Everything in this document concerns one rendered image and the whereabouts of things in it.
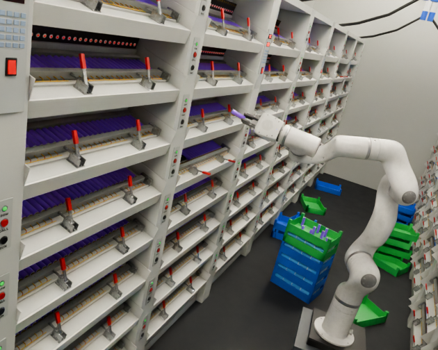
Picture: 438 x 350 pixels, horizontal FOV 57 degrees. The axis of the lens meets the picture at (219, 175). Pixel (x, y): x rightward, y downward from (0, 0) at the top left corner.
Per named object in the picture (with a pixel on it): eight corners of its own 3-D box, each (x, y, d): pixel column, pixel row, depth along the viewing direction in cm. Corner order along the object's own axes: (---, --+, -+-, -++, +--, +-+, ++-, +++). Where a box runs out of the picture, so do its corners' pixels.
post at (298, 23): (249, 251, 310) (315, 10, 252) (245, 256, 302) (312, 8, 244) (226, 241, 317) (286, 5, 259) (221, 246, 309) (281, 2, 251)
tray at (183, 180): (232, 164, 212) (240, 149, 208) (170, 196, 158) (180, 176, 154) (202, 143, 216) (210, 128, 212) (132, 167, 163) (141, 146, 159)
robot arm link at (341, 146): (357, 155, 177) (287, 147, 178) (370, 132, 163) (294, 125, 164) (359, 172, 172) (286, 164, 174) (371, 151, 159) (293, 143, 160)
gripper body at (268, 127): (288, 119, 165) (263, 109, 167) (277, 141, 163) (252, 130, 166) (287, 126, 172) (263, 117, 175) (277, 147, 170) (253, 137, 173)
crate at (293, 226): (339, 242, 264) (343, 231, 262) (327, 251, 249) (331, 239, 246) (299, 222, 281) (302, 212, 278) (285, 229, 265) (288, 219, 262)
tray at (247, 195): (260, 195, 286) (270, 180, 280) (224, 223, 233) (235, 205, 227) (237, 178, 291) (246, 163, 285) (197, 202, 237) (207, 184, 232)
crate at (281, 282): (321, 292, 278) (325, 282, 275) (308, 304, 262) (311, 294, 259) (284, 271, 294) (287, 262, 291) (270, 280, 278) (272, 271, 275)
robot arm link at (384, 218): (345, 280, 178) (338, 261, 193) (371, 287, 178) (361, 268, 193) (394, 176, 162) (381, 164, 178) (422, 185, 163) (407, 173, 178)
